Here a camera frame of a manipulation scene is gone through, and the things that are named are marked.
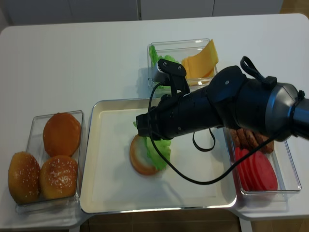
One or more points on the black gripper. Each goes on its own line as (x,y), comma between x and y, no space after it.
(175,117)

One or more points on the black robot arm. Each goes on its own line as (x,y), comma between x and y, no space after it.
(237,97)

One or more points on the yellow cheese slices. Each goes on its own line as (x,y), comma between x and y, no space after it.
(202,64)

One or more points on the green lettuce pile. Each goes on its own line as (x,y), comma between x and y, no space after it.
(156,53)

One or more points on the clear lettuce cheese container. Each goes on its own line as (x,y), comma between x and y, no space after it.
(183,49)

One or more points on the bottom bun half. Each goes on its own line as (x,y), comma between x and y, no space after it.
(138,157)

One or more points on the white paper tray liner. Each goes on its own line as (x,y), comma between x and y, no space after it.
(116,180)

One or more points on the brown patty back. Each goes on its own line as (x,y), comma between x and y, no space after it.
(234,137)

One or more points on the brown patty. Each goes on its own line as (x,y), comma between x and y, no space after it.
(269,148)
(242,138)
(234,137)
(251,140)

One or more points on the white metal tray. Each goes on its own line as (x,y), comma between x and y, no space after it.
(204,141)

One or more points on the red tomato slice back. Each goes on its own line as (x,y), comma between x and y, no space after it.
(240,169)

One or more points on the red tomato slice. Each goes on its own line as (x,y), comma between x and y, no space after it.
(262,173)
(240,169)
(248,175)

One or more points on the red tomato slice middle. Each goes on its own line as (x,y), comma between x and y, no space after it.
(248,175)

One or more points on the brown patty front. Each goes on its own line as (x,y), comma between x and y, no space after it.
(269,148)

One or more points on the red tomato slice front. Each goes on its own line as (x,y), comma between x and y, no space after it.
(262,173)

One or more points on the clear patty tomato container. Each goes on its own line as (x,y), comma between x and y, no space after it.
(284,168)

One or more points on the smooth orange bun top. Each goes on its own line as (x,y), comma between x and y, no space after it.
(61,135)

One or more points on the sesame bun front right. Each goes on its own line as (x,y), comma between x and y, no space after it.
(58,177)

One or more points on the clear plastic bun container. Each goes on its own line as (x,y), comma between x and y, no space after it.
(35,147)

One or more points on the sesame bun standing upright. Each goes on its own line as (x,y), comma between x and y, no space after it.
(23,178)

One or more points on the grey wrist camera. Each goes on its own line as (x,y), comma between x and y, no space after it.
(171,74)

